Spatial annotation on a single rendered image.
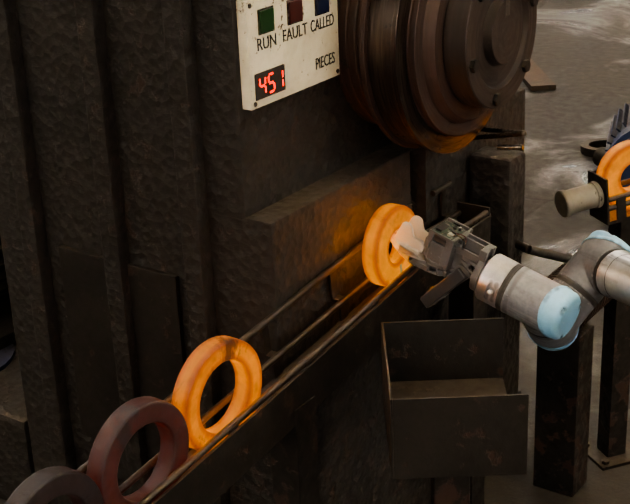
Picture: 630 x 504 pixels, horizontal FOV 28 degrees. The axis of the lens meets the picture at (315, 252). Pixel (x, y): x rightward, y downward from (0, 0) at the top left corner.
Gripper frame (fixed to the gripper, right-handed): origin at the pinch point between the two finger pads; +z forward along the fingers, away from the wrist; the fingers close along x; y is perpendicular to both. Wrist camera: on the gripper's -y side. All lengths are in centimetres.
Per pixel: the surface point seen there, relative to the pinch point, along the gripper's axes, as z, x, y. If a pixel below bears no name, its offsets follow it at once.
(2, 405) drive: 72, 23, -74
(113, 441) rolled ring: -3, 77, -3
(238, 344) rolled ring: -2.6, 48.8, -0.3
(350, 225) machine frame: 6.2, 4.9, 0.9
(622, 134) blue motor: 28, -218, -55
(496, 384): -33.4, 15.7, -6.5
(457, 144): -0.1, -17.9, 13.9
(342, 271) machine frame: 4.0, 8.0, -6.9
